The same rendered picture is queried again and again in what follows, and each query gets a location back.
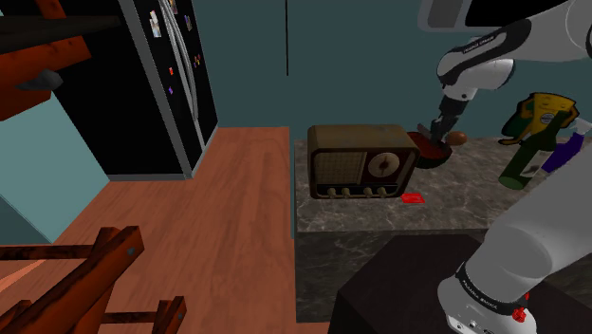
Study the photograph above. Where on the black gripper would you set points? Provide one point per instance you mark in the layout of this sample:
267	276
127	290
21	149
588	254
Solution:
452	109

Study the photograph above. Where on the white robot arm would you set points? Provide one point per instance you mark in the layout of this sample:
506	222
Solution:
532	240

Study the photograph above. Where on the brown egg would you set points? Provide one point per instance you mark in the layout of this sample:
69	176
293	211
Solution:
458	138

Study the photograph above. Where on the red bowl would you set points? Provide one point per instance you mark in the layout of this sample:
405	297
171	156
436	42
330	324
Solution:
432	157

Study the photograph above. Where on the red card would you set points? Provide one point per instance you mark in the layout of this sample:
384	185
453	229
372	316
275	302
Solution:
412	198

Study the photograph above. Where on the brown vintage radio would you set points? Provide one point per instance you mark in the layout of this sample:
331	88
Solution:
356	162

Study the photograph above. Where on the green wine bottle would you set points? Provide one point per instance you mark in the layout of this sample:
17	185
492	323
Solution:
525	162

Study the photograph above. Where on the purple spray bottle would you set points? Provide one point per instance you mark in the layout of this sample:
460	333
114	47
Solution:
562	155

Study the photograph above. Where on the dark robot stand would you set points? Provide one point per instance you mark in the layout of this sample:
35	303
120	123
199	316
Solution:
393	282

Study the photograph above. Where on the black refrigerator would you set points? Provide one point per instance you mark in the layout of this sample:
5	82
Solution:
120	92

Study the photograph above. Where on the brown wooden chair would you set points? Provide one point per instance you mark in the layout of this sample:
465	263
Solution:
88	282

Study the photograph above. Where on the red-brown wooden furniture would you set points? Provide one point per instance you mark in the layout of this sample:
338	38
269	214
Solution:
41	51

